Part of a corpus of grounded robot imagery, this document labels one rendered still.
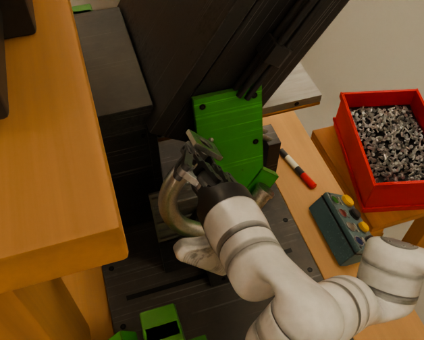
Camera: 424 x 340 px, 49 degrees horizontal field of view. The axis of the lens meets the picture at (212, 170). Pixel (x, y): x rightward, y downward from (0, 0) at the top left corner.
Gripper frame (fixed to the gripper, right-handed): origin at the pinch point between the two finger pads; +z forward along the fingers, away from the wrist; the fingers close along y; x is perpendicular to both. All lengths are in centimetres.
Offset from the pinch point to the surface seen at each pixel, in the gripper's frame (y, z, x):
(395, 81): -173, 141, -46
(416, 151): -66, 21, -22
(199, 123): -1.0, 7.2, -2.6
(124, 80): 8.1, 19.6, 1.3
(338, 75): -152, 157, -29
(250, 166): -14.9, 6.7, -0.9
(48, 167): 28.9, -28.4, -4.9
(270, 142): -28.3, 22.3, -3.1
